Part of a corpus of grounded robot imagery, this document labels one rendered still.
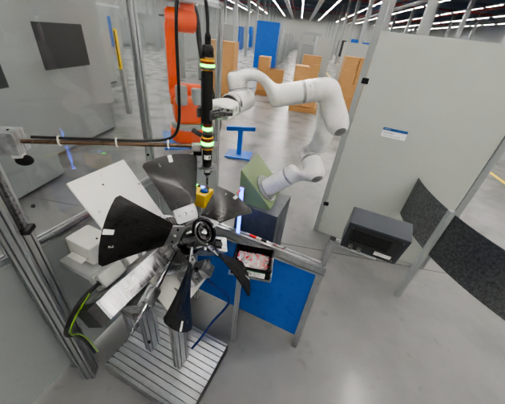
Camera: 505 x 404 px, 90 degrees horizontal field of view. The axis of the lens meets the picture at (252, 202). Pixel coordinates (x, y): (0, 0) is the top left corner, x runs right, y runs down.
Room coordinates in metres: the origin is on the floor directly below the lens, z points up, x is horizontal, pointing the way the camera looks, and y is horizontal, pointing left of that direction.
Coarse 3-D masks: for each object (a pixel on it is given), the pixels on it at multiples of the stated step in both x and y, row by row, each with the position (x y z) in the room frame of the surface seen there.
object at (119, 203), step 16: (112, 208) 0.60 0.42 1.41; (128, 208) 0.63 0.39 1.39; (144, 208) 0.66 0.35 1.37; (112, 224) 0.58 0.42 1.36; (128, 224) 0.61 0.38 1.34; (144, 224) 0.64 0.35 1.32; (160, 224) 0.68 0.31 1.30; (112, 240) 0.56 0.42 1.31; (128, 240) 0.60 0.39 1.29; (144, 240) 0.63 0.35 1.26; (160, 240) 0.67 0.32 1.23; (112, 256) 0.55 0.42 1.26; (128, 256) 0.59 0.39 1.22
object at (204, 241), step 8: (176, 224) 0.80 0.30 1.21; (184, 224) 0.78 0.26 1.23; (192, 224) 0.75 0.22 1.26; (200, 224) 0.77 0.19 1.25; (208, 224) 0.80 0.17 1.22; (184, 232) 0.74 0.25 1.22; (192, 232) 0.72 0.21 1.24; (200, 232) 0.75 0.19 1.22; (208, 232) 0.77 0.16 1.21; (184, 240) 0.72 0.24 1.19; (192, 240) 0.71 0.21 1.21; (200, 240) 0.72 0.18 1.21; (208, 240) 0.75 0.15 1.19; (176, 248) 0.72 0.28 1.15; (184, 248) 0.74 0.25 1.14
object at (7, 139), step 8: (0, 128) 0.72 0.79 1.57; (8, 128) 0.73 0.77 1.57; (16, 128) 0.73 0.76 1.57; (0, 136) 0.68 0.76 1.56; (8, 136) 0.69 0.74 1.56; (16, 136) 0.71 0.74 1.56; (24, 136) 0.74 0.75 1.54; (0, 144) 0.68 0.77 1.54; (8, 144) 0.68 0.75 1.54; (16, 144) 0.69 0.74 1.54; (24, 144) 0.73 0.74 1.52; (0, 152) 0.68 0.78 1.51; (8, 152) 0.68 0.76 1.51; (16, 152) 0.69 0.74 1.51
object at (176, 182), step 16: (160, 160) 0.95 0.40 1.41; (176, 160) 0.97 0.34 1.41; (192, 160) 1.00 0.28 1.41; (160, 176) 0.90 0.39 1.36; (176, 176) 0.91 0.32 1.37; (192, 176) 0.93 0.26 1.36; (160, 192) 0.86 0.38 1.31; (176, 192) 0.87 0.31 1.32; (192, 192) 0.88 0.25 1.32; (176, 208) 0.83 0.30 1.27
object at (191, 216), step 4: (188, 204) 0.84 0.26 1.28; (192, 204) 0.85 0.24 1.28; (180, 208) 0.83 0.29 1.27; (184, 208) 0.83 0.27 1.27; (188, 208) 0.83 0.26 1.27; (192, 208) 0.84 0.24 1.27; (176, 212) 0.82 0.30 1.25; (180, 212) 0.82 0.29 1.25; (188, 212) 0.82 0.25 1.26; (192, 212) 0.82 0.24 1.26; (196, 212) 0.83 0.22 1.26; (176, 216) 0.81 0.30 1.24; (180, 216) 0.81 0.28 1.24; (184, 216) 0.81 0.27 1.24; (188, 216) 0.81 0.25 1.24; (192, 216) 0.81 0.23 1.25; (196, 216) 0.81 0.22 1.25; (176, 220) 0.80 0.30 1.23; (180, 220) 0.80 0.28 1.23; (184, 220) 0.80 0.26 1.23; (188, 220) 0.80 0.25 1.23
